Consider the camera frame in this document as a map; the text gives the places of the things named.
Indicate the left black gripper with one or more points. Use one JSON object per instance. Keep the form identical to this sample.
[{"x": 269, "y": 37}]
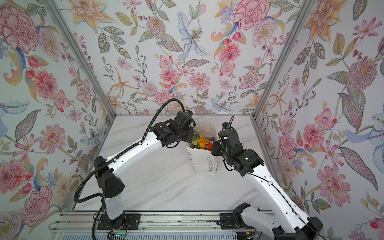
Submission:
[{"x": 191, "y": 131}]

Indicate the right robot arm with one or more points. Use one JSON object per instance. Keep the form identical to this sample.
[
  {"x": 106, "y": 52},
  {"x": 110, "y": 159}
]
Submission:
[{"x": 289, "y": 222}]

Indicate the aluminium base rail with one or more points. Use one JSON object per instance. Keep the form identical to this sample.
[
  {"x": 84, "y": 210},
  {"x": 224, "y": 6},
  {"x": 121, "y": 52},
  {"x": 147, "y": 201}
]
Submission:
[{"x": 144, "y": 221}]

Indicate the red small snack packet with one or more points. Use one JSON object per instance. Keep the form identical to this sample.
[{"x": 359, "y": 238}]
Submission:
[{"x": 209, "y": 146}]

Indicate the white paper gift bag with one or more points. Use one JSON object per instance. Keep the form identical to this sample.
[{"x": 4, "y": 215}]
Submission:
[{"x": 204, "y": 163}]

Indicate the aluminium frame post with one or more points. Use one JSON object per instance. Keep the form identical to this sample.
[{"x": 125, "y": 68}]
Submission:
[
  {"x": 57, "y": 17},
  {"x": 281, "y": 60}
]

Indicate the right aluminium frame post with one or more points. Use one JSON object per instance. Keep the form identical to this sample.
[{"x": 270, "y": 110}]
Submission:
[{"x": 281, "y": 60}]

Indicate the left aluminium frame post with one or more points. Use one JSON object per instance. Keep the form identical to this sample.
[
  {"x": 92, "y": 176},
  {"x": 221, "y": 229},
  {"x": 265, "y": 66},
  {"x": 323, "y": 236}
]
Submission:
[{"x": 57, "y": 17}]

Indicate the orange snack piece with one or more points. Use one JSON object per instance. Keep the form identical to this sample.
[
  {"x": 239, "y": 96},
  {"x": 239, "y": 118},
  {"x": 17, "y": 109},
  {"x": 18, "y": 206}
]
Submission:
[{"x": 203, "y": 144}]

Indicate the green snack pack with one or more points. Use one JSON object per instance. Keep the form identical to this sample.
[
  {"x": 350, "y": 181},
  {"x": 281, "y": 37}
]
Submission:
[{"x": 195, "y": 139}]

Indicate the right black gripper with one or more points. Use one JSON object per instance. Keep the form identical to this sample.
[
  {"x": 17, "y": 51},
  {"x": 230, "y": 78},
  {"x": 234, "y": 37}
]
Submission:
[{"x": 214, "y": 151}]

